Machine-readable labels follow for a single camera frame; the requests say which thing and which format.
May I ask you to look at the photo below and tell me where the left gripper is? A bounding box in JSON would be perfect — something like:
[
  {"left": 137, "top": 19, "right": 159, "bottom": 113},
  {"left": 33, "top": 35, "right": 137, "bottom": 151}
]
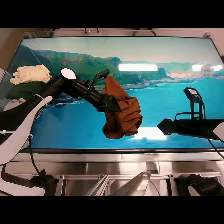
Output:
[{"left": 95, "top": 92, "right": 122, "bottom": 114}]

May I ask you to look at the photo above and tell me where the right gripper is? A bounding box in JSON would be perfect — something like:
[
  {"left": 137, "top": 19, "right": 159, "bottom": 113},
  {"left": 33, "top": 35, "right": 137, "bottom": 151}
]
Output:
[{"left": 156, "top": 118, "right": 186, "bottom": 136}]

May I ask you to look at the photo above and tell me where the brown garment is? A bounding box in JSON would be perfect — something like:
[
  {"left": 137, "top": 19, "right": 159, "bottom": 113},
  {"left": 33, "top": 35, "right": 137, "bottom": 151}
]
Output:
[{"left": 100, "top": 75, "right": 144, "bottom": 140}]

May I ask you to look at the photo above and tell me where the dark green garment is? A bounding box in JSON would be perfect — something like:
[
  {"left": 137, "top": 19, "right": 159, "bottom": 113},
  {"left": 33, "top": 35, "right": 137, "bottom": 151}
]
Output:
[{"left": 6, "top": 80, "right": 52, "bottom": 101}]

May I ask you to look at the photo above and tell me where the cream garment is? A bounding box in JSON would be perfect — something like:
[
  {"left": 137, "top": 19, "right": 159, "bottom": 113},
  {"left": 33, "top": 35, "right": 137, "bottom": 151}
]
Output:
[{"left": 9, "top": 64, "right": 53, "bottom": 86}]

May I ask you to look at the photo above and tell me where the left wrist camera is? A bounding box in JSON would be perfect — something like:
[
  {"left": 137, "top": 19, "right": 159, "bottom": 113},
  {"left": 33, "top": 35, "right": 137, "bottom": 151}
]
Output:
[{"left": 90, "top": 68, "right": 111, "bottom": 89}]

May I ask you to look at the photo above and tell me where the black cable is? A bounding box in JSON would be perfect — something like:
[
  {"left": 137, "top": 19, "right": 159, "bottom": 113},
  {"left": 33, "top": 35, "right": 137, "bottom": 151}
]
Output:
[
  {"left": 207, "top": 137, "right": 224, "bottom": 160},
  {"left": 27, "top": 134, "right": 47, "bottom": 182}
]

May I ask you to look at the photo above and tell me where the silver frame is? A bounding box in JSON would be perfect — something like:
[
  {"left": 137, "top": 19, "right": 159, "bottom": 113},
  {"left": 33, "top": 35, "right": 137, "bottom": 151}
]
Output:
[{"left": 0, "top": 151, "right": 224, "bottom": 197}]

